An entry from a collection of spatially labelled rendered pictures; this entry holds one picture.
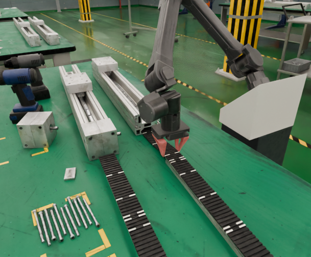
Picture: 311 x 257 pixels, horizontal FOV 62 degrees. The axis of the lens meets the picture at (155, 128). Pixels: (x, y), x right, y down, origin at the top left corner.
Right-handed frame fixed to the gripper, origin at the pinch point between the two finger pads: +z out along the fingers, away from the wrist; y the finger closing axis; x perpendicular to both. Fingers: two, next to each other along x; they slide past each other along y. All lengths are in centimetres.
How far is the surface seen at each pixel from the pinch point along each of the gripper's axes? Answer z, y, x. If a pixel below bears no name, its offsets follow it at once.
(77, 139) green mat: 3.3, 25.4, -25.9
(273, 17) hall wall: 59, -677, -630
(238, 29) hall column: 12, -225, -246
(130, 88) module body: -5.3, -2.6, -46.2
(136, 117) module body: -4.5, 4.4, -19.4
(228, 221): -0.2, 0.2, 30.3
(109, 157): -0.1, 18.5, -5.1
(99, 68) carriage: -8, 5, -76
